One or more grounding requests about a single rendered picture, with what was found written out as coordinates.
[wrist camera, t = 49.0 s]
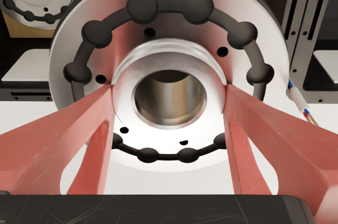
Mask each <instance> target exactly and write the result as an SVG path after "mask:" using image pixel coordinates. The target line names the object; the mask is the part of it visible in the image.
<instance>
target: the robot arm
mask: <svg viewBox="0 0 338 224"><path fill-rule="evenodd" d="M226 88H227V91H226V100H225V107H224V111H223V122H224V132H225V141H226V149H227V155H228V161H229V167H230V173H231V178H232V184H233V191H234V194H104V191H105V184H106V179H107V173H108V167H109V161H110V155H111V149H112V141H113V132H114V123H115V112H114V108H113V101H112V92H111V89H112V85H104V86H102V87H101V88H99V89H97V90H95V91H94V92H92V93H90V94H89V95H87V96H85V97H83V98H82V99H80V100H78V101H77V102H75V103H73V104H71V105H69V106H67V107H65V108H63V109H60V110H58V111H56V112H53V113H51V114H48V115H46V116H44V117H41V118H39V119H36V120H34V121H32V122H29V123H27V124H24V125H22V126H20V127H17V128H15V129H12V130H10V131H8V132H5V133H3V134H0V224H338V134H336V133H334V132H332V131H329V130H327V129H324V128H322V127H319V126H317V125H315V124H312V123H310V122H307V121H305V120H303V119H300V118H298V117H295V116H293V115H290V114H288V113H286V112H283V111H281V110H278V109H276V108H274V107H271V106H269V105H267V104H266V103H264V102H262V101H260V100H259V99H257V98H255V97H253V96H252V95H250V94H248V93H246V92H245V91H243V90H241V89H240V88H238V87H236V86H234V85H232V84H227V85H226ZM248 138H249V139H250V140H251V141H252V142H253V144H254V145H255V146H256V147H257V149H258V150H259V151H260V152H261V154H262V155H263V156H264V157H265V158H266V160H267V161H268V162H269V163H270V165H271V166H272V167H273V168H274V170H275V172H276V174H277V178H278V192H277V195H273V194H272V193H271V191H270V189H269V187H268V185H267V183H266V181H265V179H264V178H263V176H262V174H261V172H260V170H259V167H258V165H257V163H256V160H255V157H254V154H253V151H252V148H251V145H250V142H249V139H248ZM88 139H89V142H88V145H87V148H86V151H85V154H84V157H83V160H82V163H81V165H80V168H79V170H78V172H77V174H76V176H75V178H74V180H73V182H72V183H71V185H70V187H69V189H68V191H67V193H66V194H61V192H60V180H61V175H62V172H63V170H64V169H65V168H66V166H67V165H68V164H69V163H70V161H71V160H72V159H73V158H74V156H75V155H76V154H77V153H78V152H79V150H80V149H81V148H82V147H83V145H84V144H85V143H86V142H87V140H88Z"/></svg>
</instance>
